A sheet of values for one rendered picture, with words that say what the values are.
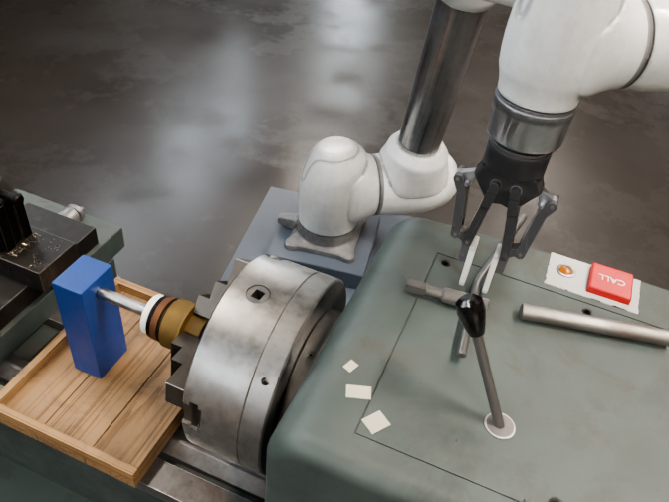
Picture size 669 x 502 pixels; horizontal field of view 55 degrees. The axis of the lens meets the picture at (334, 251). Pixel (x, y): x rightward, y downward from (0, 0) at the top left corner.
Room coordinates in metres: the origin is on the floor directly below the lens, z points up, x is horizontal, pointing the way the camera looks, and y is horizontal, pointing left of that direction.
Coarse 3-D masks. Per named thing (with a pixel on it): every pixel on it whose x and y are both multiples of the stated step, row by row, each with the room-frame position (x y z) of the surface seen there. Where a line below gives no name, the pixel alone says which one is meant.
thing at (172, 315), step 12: (168, 300) 0.70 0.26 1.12; (180, 300) 0.70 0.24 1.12; (156, 312) 0.67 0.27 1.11; (168, 312) 0.67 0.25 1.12; (180, 312) 0.67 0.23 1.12; (192, 312) 0.68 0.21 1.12; (156, 324) 0.66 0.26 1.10; (168, 324) 0.66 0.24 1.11; (180, 324) 0.65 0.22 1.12; (192, 324) 0.66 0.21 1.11; (204, 324) 0.66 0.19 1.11; (156, 336) 0.66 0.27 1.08; (168, 336) 0.64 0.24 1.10; (168, 348) 0.65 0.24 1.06
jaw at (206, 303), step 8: (240, 264) 0.72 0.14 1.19; (232, 272) 0.72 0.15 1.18; (232, 280) 0.71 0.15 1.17; (216, 288) 0.70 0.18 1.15; (224, 288) 0.70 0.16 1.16; (200, 296) 0.70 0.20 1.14; (208, 296) 0.71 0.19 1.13; (216, 296) 0.69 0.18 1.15; (200, 304) 0.69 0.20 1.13; (208, 304) 0.69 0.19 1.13; (216, 304) 0.69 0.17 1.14; (200, 312) 0.68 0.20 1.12; (208, 312) 0.68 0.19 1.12
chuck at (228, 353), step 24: (264, 264) 0.69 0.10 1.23; (288, 264) 0.71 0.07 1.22; (240, 288) 0.63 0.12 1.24; (288, 288) 0.64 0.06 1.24; (216, 312) 0.59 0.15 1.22; (240, 312) 0.59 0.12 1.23; (264, 312) 0.59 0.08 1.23; (216, 336) 0.56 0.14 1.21; (240, 336) 0.56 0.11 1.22; (264, 336) 0.56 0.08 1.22; (192, 360) 0.54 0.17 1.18; (216, 360) 0.54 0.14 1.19; (240, 360) 0.53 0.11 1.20; (192, 384) 0.52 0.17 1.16; (216, 384) 0.51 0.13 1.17; (240, 384) 0.51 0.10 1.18; (216, 408) 0.50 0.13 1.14; (240, 408) 0.49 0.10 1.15; (192, 432) 0.50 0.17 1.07; (216, 432) 0.48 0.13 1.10
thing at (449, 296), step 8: (408, 280) 0.65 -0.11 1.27; (416, 280) 0.65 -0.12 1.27; (408, 288) 0.64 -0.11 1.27; (416, 288) 0.64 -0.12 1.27; (424, 288) 0.64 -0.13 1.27; (432, 288) 0.64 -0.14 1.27; (448, 288) 0.64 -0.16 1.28; (432, 296) 0.63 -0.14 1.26; (440, 296) 0.63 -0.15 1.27; (448, 296) 0.63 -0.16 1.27; (456, 296) 0.63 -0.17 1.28; (448, 304) 0.62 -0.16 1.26; (488, 304) 0.62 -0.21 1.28
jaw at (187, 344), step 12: (180, 336) 0.64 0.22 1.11; (192, 336) 0.64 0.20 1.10; (180, 348) 0.62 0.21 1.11; (192, 348) 0.62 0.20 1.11; (180, 360) 0.59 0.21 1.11; (180, 372) 0.56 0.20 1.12; (168, 384) 0.54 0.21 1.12; (180, 384) 0.54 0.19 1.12; (168, 396) 0.53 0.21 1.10; (180, 396) 0.53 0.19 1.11; (192, 408) 0.51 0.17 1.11; (192, 420) 0.50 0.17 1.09
